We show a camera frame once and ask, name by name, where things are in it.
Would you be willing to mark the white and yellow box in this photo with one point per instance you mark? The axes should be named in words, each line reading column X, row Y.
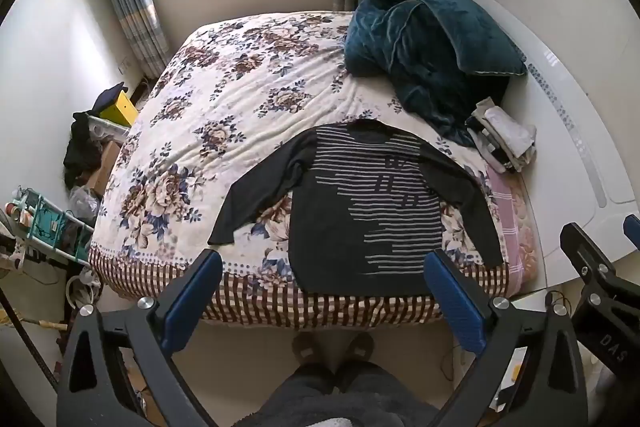
column 510, row 377

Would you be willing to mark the dark cap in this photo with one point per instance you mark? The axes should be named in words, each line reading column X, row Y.
column 107, row 99

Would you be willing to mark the teal quilt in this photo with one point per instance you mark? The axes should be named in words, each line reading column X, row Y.
column 425, row 42

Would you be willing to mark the white wall socket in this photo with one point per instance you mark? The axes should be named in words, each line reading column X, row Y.
column 124, row 68

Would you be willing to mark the cardboard box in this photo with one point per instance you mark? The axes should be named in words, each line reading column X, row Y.
column 106, row 167

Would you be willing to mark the dark striped sweater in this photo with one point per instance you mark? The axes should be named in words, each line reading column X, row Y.
column 350, row 217

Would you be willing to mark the black clothes heap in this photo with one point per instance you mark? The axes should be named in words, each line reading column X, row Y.
column 82, row 152

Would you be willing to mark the wooden stick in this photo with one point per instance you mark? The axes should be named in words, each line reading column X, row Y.
column 42, row 323

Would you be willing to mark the teal storage rack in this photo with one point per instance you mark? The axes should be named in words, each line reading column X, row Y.
column 45, row 222

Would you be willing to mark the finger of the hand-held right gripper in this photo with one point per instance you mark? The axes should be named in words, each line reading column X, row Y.
column 632, row 232
column 587, row 257

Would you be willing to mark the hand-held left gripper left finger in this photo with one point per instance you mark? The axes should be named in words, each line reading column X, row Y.
column 192, row 302

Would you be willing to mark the person's shoe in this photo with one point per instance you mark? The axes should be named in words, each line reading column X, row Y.
column 360, row 348
column 311, row 348

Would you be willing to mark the person's grey trousers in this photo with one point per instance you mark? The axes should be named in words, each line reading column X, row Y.
column 345, row 399

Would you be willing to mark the white plastic basket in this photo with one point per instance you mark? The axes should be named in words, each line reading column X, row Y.
column 112, row 129

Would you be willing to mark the floral blanket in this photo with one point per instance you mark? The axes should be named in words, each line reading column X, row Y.
column 225, row 107

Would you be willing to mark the clear plastic bag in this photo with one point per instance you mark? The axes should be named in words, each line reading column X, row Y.
column 84, row 207

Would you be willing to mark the pile of folded clothes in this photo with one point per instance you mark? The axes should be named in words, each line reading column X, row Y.
column 505, row 137

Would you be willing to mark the person's right shoe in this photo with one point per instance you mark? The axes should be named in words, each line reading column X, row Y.
column 360, row 348

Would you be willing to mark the person's left shoe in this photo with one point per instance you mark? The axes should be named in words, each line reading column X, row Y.
column 311, row 348

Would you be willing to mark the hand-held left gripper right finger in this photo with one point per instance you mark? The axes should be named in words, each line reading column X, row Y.
column 455, row 302

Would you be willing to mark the white headboard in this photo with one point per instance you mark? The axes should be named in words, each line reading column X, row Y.
column 565, row 157

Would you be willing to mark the pink checked sheet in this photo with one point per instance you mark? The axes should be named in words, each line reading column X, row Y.
column 512, row 217

